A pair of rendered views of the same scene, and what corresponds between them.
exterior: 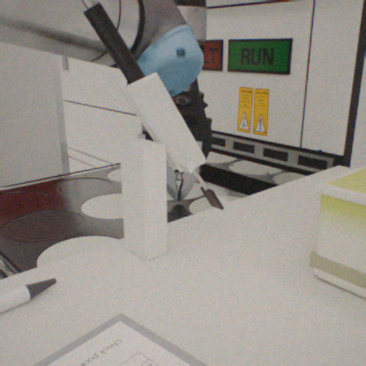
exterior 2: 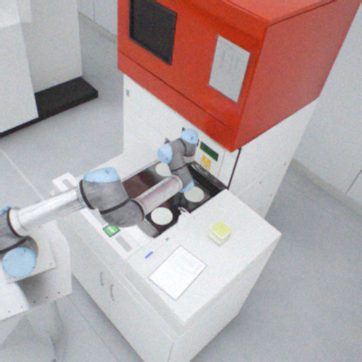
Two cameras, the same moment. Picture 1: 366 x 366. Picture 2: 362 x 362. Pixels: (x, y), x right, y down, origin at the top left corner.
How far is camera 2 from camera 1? 1.39 m
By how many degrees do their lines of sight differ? 30
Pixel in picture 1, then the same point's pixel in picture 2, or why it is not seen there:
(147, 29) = (183, 187)
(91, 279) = (173, 236)
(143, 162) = (183, 221)
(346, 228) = (212, 234)
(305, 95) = (220, 168)
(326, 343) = (206, 250)
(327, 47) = (226, 162)
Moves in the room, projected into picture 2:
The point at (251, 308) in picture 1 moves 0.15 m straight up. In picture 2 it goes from (197, 243) to (203, 222)
